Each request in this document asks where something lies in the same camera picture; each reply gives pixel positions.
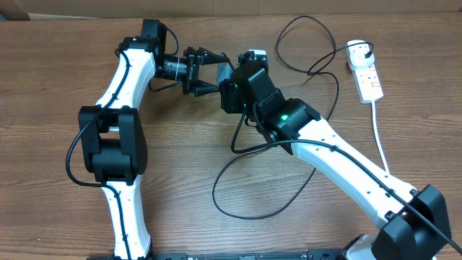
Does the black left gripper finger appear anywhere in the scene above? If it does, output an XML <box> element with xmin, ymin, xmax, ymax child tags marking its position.
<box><xmin>190</xmin><ymin>79</ymin><xmax>219</xmax><ymax>97</ymax></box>
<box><xmin>197</xmin><ymin>47</ymin><xmax>229</xmax><ymax>65</ymax></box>

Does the Samsung Galaxy smartphone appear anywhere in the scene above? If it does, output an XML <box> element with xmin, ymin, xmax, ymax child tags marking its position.
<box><xmin>216</xmin><ymin>61</ymin><xmax>233</xmax><ymax>84</ymax></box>

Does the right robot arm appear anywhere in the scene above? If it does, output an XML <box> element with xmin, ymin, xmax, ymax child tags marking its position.
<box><xmin>217</xmin><ymin>50</ymin><xmax>461</xmax><ymax>259</ymax></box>

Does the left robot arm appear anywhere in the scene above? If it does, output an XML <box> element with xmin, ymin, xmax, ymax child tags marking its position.
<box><xmin>74</xmin><ymin>19</ymin><xmax>229</xmax><ymax>259</ymax></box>

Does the white power strip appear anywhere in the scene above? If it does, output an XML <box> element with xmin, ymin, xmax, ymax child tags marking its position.
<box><xmin>352</xmin><ymin>65</ymin><xmax>384</xmax><ymax>104</ymax></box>

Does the white wall charger plug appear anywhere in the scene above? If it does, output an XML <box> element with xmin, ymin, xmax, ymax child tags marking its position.
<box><xmin>346</xmin><ymin>40</ymin><xmax>375</xmax><ymax>71</ymax></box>

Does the white power strip cord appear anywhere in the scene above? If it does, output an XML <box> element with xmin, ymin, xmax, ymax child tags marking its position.
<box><xmin>370</xmin><ymin>100</ymin><xmax>391</xmax><ymax>174</ymax></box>

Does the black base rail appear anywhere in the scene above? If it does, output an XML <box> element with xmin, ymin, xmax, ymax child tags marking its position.
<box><xmin>86</xmin><ymin>248</ymin><xmax>362</xmax><ymax>260</ymax></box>

